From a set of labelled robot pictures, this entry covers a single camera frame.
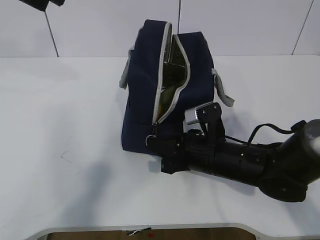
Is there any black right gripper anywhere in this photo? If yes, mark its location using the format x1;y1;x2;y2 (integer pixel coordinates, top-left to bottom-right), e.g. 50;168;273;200
145;129;225;175

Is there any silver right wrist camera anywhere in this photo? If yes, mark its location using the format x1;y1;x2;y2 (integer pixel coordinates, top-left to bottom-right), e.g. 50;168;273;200
184;101;225;138

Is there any navy blue lunch bag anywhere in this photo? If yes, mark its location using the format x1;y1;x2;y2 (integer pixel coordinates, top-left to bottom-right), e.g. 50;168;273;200
119;19;234;154

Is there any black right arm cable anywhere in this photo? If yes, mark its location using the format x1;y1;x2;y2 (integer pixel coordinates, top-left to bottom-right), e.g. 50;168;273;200
224;123;295;146

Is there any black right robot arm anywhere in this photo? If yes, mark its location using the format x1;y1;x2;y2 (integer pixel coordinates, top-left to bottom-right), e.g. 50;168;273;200
146;119;320;203

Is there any yellow banana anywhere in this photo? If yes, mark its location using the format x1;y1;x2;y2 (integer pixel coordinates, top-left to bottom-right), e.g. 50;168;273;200
158;86;176;119

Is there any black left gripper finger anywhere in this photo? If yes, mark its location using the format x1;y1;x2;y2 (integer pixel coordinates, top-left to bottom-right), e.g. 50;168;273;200
49;0;65;6
20;0;49;12

